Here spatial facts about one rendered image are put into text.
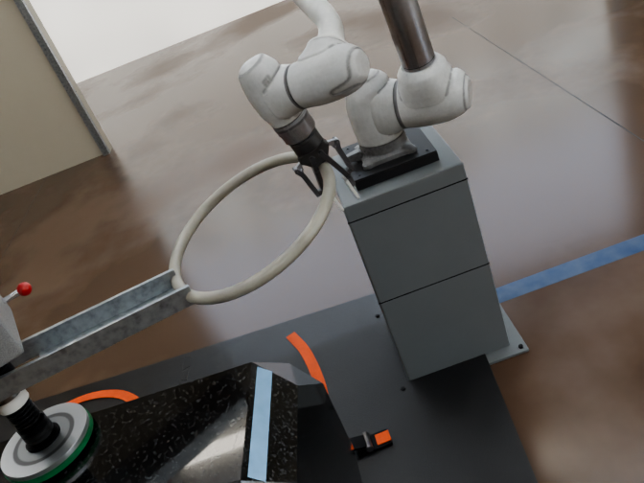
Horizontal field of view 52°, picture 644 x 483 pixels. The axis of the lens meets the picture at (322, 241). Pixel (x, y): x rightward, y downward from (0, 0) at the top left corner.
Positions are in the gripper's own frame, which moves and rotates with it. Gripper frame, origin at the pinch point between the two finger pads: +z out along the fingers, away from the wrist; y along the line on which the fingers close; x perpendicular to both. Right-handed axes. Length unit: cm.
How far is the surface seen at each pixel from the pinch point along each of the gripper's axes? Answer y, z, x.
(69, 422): 84, -5, 16
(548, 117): -126, 144, -164
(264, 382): 41, 11, 28
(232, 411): 48, 6, 35
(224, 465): 52, 4, 48
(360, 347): 29, 99, -55
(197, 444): 57, 4, 39
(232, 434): 49, 6, 41
